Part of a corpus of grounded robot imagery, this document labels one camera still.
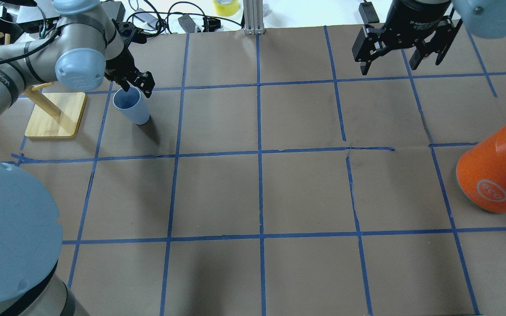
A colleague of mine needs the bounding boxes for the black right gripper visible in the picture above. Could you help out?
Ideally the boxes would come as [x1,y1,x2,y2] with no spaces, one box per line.
[352,0,463,76]

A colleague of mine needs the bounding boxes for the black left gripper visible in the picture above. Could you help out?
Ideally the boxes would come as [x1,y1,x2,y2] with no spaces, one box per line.
[104,47,155,98]

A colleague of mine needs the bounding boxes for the light blue plastic cup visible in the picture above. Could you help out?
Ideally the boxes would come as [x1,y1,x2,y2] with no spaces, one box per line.
[112,86,150,125]

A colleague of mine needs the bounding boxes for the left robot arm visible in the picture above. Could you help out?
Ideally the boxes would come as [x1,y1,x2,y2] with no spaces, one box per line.
[0,0,155,316]

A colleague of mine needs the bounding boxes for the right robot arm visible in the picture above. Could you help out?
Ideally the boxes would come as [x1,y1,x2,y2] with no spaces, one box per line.
[352,0,506,75]

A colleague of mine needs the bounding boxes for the wooden cup rack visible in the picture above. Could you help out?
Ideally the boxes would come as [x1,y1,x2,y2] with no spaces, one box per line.
[0,25,105,136]

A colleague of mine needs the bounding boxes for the black power adapter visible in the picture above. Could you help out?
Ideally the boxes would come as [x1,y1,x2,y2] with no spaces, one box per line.
[358,0,380,25]

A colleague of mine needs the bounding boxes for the grey power adapter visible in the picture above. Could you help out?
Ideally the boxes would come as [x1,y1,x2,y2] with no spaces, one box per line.
[177,14,202,33]

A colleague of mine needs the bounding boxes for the yellow tape roll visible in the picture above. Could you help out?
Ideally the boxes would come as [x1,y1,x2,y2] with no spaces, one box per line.
[212,0,240,17]

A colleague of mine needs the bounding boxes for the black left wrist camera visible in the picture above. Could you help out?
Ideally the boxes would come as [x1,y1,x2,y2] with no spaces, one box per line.
[112,20,147,48]

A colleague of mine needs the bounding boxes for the tangled black cables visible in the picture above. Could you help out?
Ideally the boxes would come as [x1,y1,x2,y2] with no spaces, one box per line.
[121,1,242,36]

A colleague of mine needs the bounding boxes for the aluminium frame post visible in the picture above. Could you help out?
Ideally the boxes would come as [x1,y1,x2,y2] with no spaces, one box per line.
[243,0,265,35]

